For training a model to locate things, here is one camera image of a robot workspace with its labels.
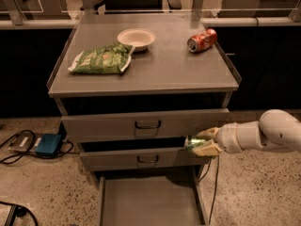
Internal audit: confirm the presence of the green chip bag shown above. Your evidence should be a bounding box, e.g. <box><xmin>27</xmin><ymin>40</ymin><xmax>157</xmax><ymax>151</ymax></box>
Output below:
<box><xmin>68</xmin><ymin>43</ymin><xmax>135</xmax><ymax>75</ymax></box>

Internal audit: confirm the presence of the green soda can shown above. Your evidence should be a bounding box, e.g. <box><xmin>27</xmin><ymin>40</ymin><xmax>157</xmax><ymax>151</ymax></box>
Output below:
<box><xmin>184</xmin><ymin>136</ymin><xmax>206</xmax><ymax>151</ymax></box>

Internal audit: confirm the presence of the orange soda can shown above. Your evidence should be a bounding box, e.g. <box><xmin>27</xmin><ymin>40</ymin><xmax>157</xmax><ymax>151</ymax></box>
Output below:
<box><xmin>187</xmin><ymin>28</ymin><xmax>217</xmax><ymax>53</ymax></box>

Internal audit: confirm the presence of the grey drawer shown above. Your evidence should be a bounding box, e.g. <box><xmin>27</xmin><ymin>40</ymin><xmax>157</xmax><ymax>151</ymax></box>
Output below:
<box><xmin>62</xmin><ymin>108</ymin><xmax>230</xmax><ymax>142</ymax></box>
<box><xmin>80</xmin><ymin>148</ymin><xmax>210</xmax><ymax>171</ymax></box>
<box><xmin>97</xmin><ymin>172</ymin><xmax>209</xmax><ymax>226</ymax></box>

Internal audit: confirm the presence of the grey bottom drawer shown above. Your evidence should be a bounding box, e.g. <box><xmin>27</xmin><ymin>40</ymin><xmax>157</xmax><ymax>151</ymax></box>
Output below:
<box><xmin>97</xmin><ymin>172</ymin><xmax>209</xmax><ymax>226</ymax></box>

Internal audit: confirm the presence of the grey top drawer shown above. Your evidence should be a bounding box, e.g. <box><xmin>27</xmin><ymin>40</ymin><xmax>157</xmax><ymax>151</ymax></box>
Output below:
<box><xmin>62</xmin><ymin>108</ymin><xmax>230</xmax><ymax>142</ymax></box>

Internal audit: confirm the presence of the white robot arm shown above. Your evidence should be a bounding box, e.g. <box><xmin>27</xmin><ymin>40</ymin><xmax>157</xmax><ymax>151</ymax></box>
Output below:
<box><xmin>190</xmin><ymin>109</ymin><xmax>301</xmax><ymax>156</ymax></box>

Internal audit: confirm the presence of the black cable beside cabinet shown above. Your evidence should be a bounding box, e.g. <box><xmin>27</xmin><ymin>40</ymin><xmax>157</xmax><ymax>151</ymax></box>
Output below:
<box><xmin>198</xmin><ymin>155</ymin><xmax>221</xmax><ymax>226</ymax></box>

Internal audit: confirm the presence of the blue electronic box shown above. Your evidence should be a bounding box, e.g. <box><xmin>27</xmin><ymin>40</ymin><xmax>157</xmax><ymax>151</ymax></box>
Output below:
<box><xmin>35</xmin><ymin>134</ymin><xmax>62</xmax><ymax>157</ymax></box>

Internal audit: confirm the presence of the grey drawer cabinet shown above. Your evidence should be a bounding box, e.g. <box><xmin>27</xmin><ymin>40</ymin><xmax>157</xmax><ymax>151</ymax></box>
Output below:
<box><xmin>46</xmin><ymin>12</ymin><xmax>243</xmax><ymax>226</ymax></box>

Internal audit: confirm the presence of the black cable on floor left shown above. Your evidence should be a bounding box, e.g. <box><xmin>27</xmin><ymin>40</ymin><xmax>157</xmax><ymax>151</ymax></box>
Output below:
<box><xmin>0</xmin><ymin>129</ymin><xmax>79</xmax><ymax>166</ymax></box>

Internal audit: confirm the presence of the black cable bottom left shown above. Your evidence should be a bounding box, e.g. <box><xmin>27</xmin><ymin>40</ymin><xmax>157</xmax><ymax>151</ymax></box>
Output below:
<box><xmin>0</xmin><ymin>201</ymin><xmax>40</xmax><ymax>226</ymax></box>

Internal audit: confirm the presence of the grey flat device on floor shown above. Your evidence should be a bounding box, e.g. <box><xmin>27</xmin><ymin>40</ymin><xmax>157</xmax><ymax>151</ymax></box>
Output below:
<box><xmin>8</xmin><ymin>132</ymin><xmax>41</xmax><ymax>153</ymax></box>

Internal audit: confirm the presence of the grey middle drawer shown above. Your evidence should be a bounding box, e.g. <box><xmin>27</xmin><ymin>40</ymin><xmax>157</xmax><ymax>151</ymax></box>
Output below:
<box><xmin>80</xmin><ymin>148</ymin><xmax>210</xmax><ymax>171</ymax></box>

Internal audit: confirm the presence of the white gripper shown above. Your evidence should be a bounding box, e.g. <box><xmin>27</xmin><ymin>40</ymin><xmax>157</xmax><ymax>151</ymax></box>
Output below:
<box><xmin>192</xmin><ymin>122</ymin><xmax>240</xmax><ymax>156</ymax></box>

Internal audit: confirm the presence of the glass partition rail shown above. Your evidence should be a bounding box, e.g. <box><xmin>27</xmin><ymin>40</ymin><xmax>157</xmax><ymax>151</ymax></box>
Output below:
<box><xmin>1</xmin><ymin>0</ymin><xmax>301</xmax><ymax>27</ymax></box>

